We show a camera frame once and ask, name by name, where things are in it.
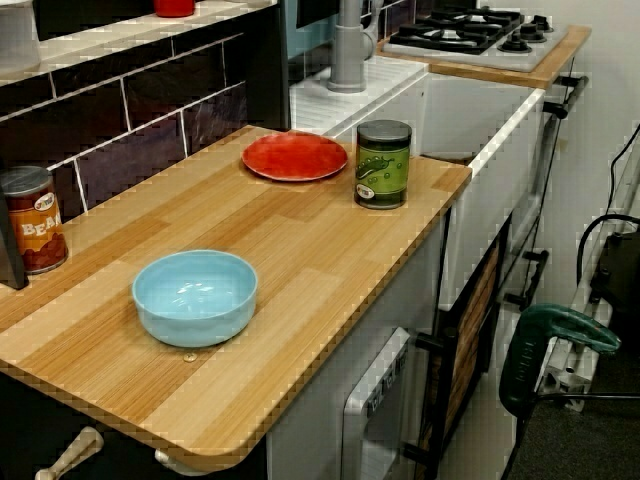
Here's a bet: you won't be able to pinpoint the green pickle can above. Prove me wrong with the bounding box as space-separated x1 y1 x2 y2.
354 119 414 212

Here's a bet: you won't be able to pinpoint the light blue bowl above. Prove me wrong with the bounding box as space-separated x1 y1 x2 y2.
131 249 259 349

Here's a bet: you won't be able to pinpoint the red round plate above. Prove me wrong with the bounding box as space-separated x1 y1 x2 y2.
241 130 350 183

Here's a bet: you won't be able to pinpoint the white toy sink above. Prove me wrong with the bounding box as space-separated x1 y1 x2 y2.
288 54 547 314

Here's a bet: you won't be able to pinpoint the dark grey shelf upright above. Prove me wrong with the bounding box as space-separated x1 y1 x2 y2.
242 0 292 134

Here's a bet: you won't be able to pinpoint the grey toy faucet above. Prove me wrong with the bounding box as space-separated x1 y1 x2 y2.
326 0 387 94

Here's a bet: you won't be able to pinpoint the toy stove top black burners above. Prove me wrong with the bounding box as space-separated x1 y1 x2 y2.
382 4 571 72

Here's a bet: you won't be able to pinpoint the white shelf ledge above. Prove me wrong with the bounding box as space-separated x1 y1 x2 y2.
0 0 281 90

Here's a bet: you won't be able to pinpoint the red hot sauce bottle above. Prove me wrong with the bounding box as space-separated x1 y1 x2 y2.
153 0 197 19

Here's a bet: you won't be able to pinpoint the orange beans can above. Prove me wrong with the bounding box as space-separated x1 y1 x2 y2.
0 165 70 276

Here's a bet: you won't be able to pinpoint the black box device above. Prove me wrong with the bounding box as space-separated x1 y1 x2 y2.
588 230 640 321

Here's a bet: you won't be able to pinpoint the black shelf upright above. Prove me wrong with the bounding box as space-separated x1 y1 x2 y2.
0 189 32 292

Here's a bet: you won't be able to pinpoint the thick black cable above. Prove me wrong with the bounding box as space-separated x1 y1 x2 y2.
576 213 640 301

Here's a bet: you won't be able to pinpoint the cream wooden cabinet handle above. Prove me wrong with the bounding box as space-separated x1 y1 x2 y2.
153 446 201 476
33 425 105 480

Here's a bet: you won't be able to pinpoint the aluminium extrusion rail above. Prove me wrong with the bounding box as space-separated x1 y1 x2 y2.
532 139 640 414

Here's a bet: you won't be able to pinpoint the grey oven door handle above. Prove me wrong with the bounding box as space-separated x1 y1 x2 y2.
541 73 590 121

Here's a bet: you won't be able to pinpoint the thin black cable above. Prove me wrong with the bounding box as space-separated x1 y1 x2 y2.
606 127 640 214

